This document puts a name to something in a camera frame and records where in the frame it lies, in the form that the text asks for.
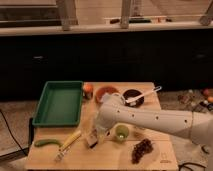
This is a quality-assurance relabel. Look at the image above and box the orange bowl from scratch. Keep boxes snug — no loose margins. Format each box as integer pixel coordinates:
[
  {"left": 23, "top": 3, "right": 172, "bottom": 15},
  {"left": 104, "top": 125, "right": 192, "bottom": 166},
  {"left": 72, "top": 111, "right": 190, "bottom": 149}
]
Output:
[{"left": 95, "top": 86, "right": 118, "bottom": 104}]

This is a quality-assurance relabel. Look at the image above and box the green chili pepper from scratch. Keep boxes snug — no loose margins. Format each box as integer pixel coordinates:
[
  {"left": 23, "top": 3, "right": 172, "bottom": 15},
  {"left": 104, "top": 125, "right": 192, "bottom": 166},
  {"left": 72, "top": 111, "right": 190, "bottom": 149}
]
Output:
[{"left": 34, "top": 139, "right": 62, "bottom": 147}]

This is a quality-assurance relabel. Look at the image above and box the dark brown bowl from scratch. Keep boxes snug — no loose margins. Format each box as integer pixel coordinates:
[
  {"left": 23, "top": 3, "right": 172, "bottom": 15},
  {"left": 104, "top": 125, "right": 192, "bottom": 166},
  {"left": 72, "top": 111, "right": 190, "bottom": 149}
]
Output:
[{"left": 121, "top": 88, "right": 145, "bottom": 109}]

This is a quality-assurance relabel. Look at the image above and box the brown block eraser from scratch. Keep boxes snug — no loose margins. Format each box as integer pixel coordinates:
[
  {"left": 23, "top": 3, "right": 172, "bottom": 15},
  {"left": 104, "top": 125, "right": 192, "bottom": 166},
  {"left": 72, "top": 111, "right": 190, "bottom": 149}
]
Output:
[{"left": 86, "top": 135, "right": 98, "bottom": 148}]

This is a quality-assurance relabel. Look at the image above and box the wooden railing frame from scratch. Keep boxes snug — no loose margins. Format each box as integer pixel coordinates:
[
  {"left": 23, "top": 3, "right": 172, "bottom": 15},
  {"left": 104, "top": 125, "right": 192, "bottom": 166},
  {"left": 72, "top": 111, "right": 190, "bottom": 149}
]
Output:
[{"left": 0, "top": 0, "right": 213, "bottom": 36}]

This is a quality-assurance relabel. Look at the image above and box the green plastic tray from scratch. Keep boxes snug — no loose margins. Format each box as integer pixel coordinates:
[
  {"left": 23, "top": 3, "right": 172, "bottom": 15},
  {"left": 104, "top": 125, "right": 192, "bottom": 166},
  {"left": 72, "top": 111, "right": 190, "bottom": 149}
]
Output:
[{"left": 33, "top": 81, "right": 83, "bottom": 127}]

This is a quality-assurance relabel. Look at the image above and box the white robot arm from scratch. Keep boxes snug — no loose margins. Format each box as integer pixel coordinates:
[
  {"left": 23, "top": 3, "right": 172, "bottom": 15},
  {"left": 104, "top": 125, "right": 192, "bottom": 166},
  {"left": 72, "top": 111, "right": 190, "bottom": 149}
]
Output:
[{"left": 93, "top": 93, "right": 213, "bottom": 147}]

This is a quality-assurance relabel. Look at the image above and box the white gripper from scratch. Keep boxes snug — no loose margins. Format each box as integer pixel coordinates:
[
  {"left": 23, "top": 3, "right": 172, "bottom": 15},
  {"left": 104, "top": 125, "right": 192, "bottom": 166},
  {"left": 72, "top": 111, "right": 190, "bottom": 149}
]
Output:
[{"left": 87, "top": 113, "right": 114, "bottom": 147}]

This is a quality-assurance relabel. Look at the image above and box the dark raisin cluster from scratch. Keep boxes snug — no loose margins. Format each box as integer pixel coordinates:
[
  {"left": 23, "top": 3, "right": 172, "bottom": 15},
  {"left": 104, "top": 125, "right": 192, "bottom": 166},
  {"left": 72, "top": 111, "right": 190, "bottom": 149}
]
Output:
[{"left": 132, "top": 139, "right": 153, "bottom": 164}]

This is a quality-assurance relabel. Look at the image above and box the orange topped small jar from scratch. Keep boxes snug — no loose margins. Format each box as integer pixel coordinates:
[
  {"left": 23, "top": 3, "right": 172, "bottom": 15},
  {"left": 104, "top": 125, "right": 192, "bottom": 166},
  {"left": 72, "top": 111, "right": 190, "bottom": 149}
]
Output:
[{"left": 83, "top": 83, "right": 93, "bottom": 99}]

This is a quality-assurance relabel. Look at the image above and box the black cable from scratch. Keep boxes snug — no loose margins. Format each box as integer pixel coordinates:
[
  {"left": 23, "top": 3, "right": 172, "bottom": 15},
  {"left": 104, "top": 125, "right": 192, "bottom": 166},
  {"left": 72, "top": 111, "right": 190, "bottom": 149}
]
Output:
[{"left": 0, "top": 109, "right": 29, "bottom": 157}]

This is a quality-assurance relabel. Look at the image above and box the small green cup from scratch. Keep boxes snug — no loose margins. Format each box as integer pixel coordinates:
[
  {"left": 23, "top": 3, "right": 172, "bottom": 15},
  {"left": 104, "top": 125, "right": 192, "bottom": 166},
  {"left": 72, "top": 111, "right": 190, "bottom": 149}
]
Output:
[{"left": 115, "top": 125, "right": 129, "bottom": 142}]

